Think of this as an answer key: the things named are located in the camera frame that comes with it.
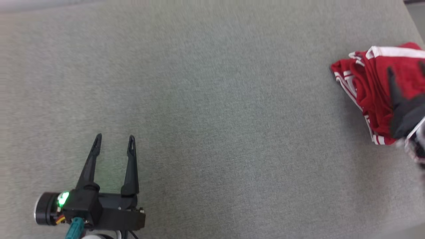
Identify red jersey with white sleeves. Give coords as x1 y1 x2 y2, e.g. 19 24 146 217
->
330 50 425 146

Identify teal camera cable plug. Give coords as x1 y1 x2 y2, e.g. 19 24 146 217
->
64 217 85 239

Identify red shorts with white stripe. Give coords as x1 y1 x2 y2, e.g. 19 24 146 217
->
351 42 425 137

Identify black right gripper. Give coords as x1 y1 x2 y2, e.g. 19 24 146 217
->
386 61 425 140

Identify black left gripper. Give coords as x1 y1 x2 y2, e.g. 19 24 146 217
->
34 133 146 231

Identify grey fabric sofa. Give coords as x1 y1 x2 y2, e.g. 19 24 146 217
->
0 0 425 239

